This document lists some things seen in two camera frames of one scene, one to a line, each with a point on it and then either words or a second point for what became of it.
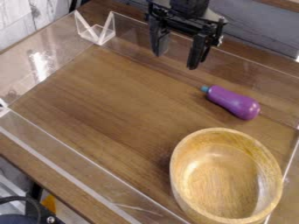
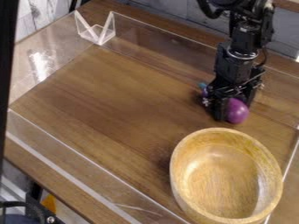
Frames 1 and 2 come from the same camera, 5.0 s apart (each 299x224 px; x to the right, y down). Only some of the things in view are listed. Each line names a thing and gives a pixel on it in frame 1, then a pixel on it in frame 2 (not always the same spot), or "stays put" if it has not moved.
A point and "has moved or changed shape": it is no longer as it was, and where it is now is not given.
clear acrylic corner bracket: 96,33 stays put
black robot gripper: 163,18 to 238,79
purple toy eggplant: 240,107 has moved or changed shape
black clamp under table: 37,213 stays put
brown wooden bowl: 226,175 stays put
